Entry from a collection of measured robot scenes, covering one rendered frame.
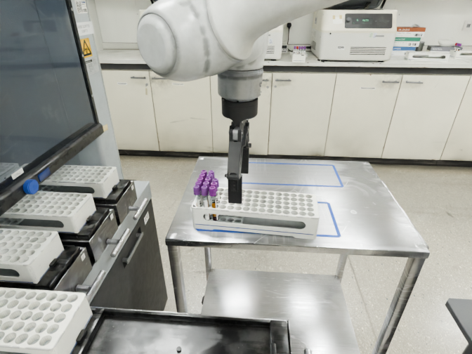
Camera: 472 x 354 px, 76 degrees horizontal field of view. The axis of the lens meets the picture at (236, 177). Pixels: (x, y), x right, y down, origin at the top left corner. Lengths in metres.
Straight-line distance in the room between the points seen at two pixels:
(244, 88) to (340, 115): 2.24
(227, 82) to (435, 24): 3.09
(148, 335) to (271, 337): 0.21
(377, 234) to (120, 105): 2.52
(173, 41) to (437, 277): 1.89
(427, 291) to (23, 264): 1.77
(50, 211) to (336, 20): 2.34
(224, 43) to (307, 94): 2.29
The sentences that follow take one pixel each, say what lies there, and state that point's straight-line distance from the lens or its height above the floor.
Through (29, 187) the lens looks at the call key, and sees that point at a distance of 0.72.
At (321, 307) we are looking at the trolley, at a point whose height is 0.28.
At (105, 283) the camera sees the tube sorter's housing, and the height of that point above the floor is 0.65.
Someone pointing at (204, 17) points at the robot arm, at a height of 1.28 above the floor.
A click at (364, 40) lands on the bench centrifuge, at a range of 2.71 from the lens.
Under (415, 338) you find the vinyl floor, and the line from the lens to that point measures 1.73.
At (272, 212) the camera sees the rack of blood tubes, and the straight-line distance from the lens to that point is 0.72.
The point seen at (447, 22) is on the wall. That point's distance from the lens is 3.62.
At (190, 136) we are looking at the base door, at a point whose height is 0.24.
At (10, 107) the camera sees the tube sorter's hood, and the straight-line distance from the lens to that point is 0.72.
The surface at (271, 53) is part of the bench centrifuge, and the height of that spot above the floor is 0.96.
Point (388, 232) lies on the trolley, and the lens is 0.83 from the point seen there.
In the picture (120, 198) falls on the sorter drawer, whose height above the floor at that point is 0.81.
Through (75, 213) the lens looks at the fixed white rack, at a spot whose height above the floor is 0.86.
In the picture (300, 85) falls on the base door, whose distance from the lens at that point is 2.66.
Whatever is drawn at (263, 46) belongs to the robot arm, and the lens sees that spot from 0.59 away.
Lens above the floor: 1.30
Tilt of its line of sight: 30 degrees down
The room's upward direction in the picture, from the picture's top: straight up
